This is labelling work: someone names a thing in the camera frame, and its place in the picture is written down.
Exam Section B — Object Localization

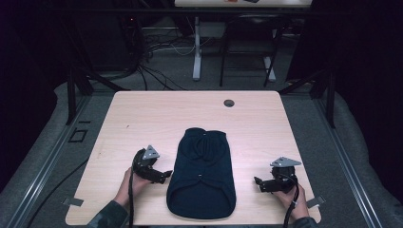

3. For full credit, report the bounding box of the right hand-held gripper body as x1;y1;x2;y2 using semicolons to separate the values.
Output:
259;156;302;195

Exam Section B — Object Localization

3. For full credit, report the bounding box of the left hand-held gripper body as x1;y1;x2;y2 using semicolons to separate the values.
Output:
131;144;166;185

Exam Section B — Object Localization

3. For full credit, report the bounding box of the dark navy garment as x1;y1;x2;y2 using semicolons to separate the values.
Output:
165;126;238;220

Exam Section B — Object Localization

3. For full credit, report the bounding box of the person's left hand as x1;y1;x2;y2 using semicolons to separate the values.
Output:
113;166;154;207

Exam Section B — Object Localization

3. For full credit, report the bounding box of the person's right hand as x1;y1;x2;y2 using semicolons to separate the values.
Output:
272;182;310;222

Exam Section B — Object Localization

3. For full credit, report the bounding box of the black metal stand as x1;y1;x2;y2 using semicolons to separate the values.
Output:
64;61;131;126
278;65;337;129

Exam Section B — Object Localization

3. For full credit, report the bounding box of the black computer case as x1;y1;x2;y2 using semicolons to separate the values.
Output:
77;13;142;72

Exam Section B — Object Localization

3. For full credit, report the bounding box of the black chair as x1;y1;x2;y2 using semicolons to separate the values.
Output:
218;12;292;88

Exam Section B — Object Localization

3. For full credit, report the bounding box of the white desk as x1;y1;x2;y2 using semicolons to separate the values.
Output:
173;0;314;83

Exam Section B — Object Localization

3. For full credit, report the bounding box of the right hand-held gripper black cable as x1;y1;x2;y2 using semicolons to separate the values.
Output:
281;173;300;228

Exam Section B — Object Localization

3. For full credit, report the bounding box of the hand-held gripper black cable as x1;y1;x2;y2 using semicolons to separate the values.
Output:
281;173;300;228
127;170;136;228

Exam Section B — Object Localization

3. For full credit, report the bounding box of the left hand-held gripper black cable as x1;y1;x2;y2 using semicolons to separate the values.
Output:
127;170;136;228

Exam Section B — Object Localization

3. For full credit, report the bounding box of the grey metal table bracket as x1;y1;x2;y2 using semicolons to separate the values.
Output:
305;195;327;210
61;196;85;208

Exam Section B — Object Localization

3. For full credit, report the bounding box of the aluminium floor rail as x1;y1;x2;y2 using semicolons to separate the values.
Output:
5;94;93;228
312;96;385;228

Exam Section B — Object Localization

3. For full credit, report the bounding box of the black floor cable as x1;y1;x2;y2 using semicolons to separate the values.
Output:
27;157;90;228

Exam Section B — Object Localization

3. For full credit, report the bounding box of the bundle of floor cables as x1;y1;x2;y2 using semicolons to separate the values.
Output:
135;27;199;92

